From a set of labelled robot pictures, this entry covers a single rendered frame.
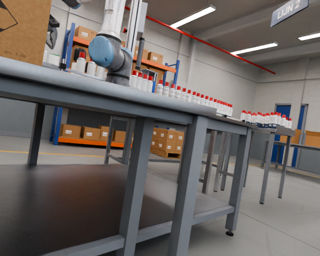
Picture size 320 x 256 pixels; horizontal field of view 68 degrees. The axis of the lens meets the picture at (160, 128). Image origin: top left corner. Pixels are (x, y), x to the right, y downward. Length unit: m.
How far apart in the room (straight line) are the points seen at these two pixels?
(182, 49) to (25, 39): 6.80
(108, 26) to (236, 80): 8.41
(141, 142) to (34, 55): 0.51
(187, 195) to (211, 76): 7.56
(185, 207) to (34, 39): 0.84
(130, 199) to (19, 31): 0.75
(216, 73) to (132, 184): 7.74
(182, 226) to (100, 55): 0.80
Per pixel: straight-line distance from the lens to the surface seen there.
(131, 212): 1.08
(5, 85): 0.74
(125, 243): 1.13
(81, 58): 1.53
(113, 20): 1.15
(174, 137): 5.53
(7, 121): 5.96
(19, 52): 0.95
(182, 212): 1.02
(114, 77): 1.19
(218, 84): 8.64
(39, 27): 0.98
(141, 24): 1.62
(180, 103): 0.87
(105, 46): 1.08
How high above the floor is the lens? 0.72
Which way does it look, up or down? 1 degrees down
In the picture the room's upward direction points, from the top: 9 degrees clockwise
